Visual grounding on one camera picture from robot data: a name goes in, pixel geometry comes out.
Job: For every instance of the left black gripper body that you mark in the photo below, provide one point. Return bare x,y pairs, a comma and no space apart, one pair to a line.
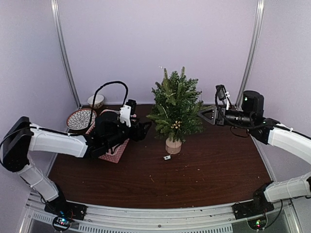
137,134

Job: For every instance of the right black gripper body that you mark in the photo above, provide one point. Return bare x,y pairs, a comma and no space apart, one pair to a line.
221,109

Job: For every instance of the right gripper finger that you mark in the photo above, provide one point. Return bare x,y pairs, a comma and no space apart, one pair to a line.
208,110
208,117

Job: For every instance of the gold glitter berry sprig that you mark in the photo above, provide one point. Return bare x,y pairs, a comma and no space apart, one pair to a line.
176,125

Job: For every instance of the small green christmas tree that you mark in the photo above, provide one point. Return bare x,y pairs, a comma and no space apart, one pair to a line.
176,99

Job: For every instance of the pink plastic basket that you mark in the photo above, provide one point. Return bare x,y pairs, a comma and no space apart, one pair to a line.
109,139

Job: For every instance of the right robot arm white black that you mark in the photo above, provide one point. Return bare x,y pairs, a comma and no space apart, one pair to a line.
267,131

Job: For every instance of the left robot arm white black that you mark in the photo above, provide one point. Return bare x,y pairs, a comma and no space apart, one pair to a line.
24,137

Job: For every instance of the white ceramic bowl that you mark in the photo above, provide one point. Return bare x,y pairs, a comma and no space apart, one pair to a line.
96,101

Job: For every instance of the blue white patterned plate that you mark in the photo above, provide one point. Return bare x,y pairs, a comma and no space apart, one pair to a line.
79,119

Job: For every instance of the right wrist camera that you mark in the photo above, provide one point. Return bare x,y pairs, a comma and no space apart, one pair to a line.
223,95

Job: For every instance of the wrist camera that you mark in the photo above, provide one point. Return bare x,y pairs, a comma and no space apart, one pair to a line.
223,95
126,112

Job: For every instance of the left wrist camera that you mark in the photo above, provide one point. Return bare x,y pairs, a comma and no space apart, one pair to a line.
126,112

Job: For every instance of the right aluminium corner post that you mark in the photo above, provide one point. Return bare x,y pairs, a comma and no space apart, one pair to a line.
252,50

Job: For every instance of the aluminium corner post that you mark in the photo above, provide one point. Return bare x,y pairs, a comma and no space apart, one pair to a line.
252,50
64,55

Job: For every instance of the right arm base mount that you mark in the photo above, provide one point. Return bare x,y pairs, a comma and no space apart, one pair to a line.
252,211

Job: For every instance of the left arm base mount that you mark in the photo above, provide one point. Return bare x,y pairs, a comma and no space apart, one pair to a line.
66,213

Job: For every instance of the aluminium front rail frame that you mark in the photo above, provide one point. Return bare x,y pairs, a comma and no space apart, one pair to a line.
211,219

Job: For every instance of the left aluminium corner post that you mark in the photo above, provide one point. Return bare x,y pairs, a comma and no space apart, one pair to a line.
64,55

